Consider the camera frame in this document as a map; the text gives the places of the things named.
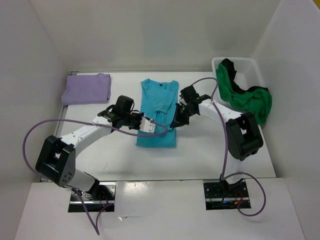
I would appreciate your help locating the purple t shirt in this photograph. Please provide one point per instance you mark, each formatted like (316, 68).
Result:
(87, 89)

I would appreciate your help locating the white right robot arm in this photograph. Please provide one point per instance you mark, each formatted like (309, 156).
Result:
(242, 135)

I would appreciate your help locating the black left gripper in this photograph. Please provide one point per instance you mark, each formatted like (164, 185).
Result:
(139, 116)

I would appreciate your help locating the cyan t shirt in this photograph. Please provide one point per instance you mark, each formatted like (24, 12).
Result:
(159, 103)

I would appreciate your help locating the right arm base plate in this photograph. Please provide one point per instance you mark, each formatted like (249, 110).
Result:
(219, 195)

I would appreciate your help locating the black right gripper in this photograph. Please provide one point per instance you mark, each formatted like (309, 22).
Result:
(178, 120)

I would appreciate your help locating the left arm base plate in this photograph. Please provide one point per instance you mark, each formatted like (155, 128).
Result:
(103, 200)

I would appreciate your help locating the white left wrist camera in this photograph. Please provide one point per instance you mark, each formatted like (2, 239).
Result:
(147, 125)

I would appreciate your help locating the white plastic laundry basket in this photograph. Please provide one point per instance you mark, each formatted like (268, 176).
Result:
(248, 73)

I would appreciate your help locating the black t shirt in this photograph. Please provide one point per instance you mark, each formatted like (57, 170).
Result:
(229, 66)

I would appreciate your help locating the green t shirt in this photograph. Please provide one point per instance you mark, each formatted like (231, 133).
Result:
(258, 102)

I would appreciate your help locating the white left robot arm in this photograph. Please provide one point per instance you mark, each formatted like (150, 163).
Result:
(57, 159)

